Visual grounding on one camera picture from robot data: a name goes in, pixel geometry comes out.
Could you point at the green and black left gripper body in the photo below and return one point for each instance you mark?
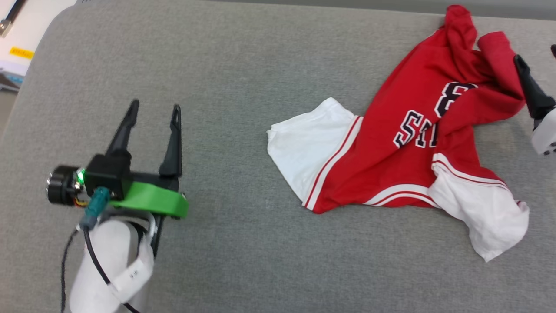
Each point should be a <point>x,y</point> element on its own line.
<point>152,198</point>

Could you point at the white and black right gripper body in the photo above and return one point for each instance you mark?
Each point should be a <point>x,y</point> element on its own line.
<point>546,137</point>

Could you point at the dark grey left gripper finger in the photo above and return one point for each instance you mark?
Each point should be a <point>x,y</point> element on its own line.
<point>124,130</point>
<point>173,152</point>

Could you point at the red and white basketball jersey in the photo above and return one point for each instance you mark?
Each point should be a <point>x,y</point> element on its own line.
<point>369,165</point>

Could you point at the yellow warning label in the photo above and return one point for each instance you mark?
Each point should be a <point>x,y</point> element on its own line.
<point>21,53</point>

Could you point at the white equipment box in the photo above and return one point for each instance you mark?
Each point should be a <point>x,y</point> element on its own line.
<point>30,30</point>

